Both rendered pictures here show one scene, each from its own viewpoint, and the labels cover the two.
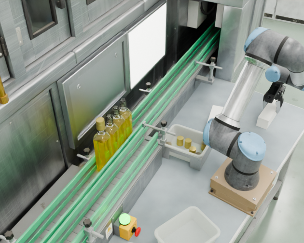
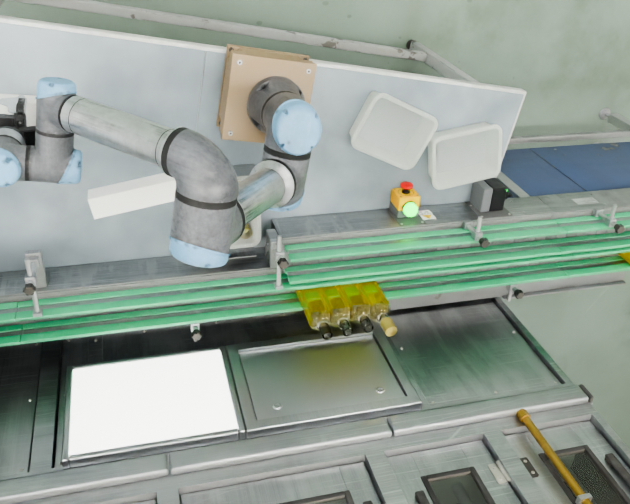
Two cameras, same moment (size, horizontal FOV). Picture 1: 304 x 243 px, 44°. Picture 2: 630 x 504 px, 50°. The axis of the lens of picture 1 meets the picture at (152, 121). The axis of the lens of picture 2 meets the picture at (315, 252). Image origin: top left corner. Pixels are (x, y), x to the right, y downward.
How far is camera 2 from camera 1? 1.66 m
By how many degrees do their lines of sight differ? 57
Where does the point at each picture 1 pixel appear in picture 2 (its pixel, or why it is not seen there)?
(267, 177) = (252, 65)
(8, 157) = (490, 362)
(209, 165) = (234, 155)
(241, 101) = (269, 189)
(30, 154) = (451, 352)
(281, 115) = (8, 83)
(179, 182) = not seen: hidden behind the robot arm
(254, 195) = (300, 73)
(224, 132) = (299, 179)
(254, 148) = (311, 123)
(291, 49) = (232, 183)
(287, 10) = not seen: outside the picture
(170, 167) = not seen: hidden behind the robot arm
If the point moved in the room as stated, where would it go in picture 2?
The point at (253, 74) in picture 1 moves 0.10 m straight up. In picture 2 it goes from (249, 207) to (258, 230)
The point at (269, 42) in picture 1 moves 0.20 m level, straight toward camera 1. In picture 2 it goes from (229, 226) to (331, 204)
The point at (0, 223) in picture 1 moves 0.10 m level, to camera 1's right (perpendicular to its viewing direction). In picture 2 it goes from (490, 311) to (482, 290)
